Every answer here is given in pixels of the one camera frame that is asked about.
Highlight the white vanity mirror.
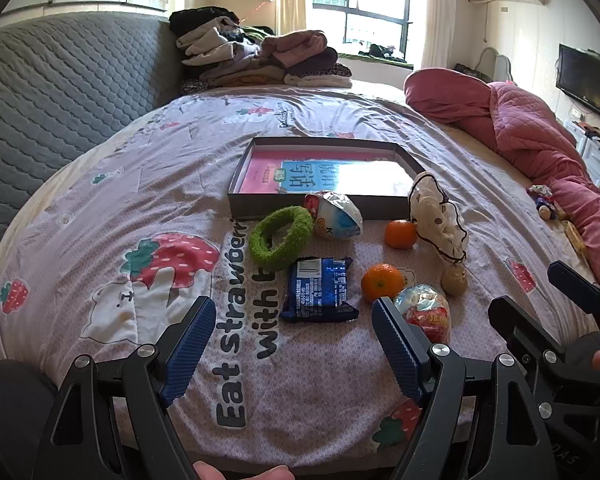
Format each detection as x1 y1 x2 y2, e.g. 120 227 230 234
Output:
477 47 513 83

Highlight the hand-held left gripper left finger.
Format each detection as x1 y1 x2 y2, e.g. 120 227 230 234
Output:
32 296 217 480

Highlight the walnut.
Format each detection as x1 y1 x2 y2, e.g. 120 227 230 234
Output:
441 266 468 296

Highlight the pink quilt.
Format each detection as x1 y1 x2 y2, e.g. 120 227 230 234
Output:
404 67 600 288

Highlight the grey quilted headboard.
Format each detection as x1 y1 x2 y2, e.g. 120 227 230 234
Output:
0 10 186 271

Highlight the yellow snack packet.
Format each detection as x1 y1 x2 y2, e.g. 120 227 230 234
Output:
562 220 588 253

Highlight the small orange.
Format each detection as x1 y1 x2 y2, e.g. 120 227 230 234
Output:
384 219 419 250
361 263 405 304

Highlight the white drawer cabinet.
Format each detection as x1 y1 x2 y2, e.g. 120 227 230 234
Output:
562 117 600 191

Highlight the pink and blue book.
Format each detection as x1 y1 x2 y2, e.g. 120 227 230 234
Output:
240 147 416 196

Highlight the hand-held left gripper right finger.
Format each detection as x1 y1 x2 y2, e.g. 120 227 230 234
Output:
371 296 561 480

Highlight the blue white foil egg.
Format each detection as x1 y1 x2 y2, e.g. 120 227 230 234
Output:
304 191 364 241

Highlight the cream fitted sheet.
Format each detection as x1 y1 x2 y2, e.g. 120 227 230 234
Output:
445 125 581 261

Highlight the cream polka dot scrunchie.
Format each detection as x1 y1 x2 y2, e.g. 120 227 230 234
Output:
408 171 469 265

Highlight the pile of folded clothes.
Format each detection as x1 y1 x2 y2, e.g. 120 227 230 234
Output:
169 6 353 95

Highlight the green window seat cushion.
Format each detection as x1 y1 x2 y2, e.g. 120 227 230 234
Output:
337 54 415 68

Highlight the dark clothing heap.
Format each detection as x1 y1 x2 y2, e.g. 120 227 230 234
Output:
360 44 406 63

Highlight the blue snack packet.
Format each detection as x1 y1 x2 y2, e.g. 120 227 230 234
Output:
280 256 360 324

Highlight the black television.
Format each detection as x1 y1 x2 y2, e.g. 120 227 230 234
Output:
555 43 600 123

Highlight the person's left hand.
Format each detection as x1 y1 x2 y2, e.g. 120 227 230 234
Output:
192 461 293 480

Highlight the shallow grey cardboard tray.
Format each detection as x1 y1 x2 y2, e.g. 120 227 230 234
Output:
227 136 427 222

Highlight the red and clear candy bag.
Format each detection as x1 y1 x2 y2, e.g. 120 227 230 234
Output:
394 284 452 345

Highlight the green fuzzy ring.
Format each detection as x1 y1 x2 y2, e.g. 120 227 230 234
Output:
249 205 315 270

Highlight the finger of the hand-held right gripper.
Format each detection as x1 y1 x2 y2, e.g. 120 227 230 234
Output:
487 296 576 376
547 260 600 333

